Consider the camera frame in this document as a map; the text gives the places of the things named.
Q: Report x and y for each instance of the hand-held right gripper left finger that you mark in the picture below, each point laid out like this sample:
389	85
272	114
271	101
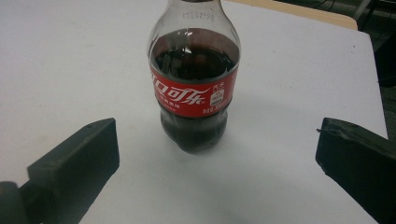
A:
77	165

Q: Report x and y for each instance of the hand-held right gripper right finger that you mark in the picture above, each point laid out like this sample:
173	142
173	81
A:
358	161

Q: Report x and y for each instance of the cola bottle with red label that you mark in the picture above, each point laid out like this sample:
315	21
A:
193	102

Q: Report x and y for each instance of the white table sheet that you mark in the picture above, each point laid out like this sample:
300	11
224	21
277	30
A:
295	93

